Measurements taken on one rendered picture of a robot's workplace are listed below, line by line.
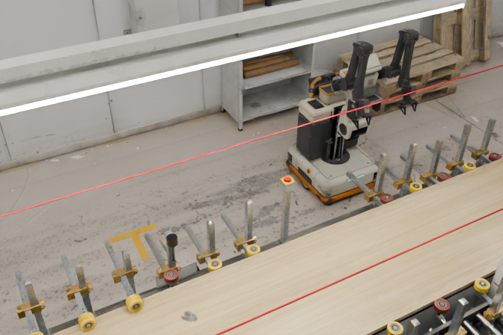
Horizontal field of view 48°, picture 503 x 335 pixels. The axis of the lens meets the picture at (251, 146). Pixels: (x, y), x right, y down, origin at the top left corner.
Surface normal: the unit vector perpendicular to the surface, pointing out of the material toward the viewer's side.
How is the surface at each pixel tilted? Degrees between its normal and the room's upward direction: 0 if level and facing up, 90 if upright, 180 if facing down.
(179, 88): 90
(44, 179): 0
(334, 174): 0
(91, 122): 90
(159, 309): 0
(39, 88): 61
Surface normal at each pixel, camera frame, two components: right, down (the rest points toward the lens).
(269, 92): 0.01, -0.81
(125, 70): 0.42, 0.06
